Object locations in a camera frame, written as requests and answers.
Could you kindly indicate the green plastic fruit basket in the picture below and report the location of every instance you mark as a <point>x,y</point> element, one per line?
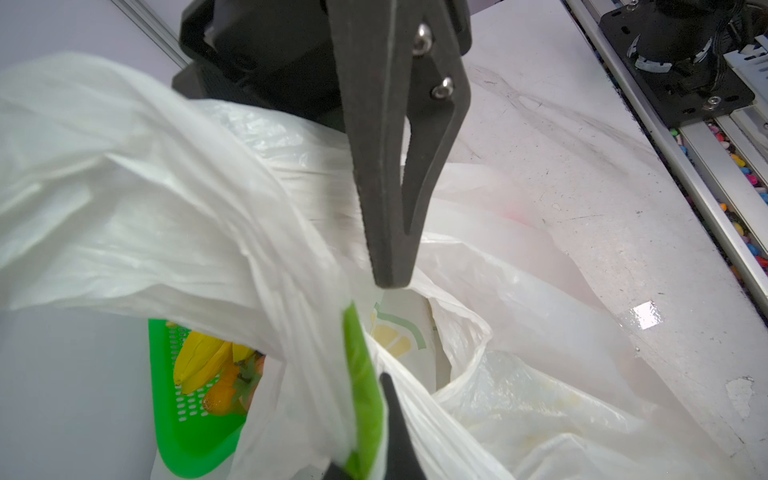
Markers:
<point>191,442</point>

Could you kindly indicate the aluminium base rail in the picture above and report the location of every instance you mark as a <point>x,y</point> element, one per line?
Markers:
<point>732,212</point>

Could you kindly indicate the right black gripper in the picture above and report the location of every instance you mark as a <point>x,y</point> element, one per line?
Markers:
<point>389,73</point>

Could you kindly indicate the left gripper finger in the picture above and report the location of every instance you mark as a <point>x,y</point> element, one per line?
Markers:
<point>402,462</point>

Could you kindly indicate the white plastic bag lemon print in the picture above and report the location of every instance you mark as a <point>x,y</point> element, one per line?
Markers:
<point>119,195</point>

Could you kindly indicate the fake yellow banana bunch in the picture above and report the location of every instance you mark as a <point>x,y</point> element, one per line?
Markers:
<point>202,357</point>

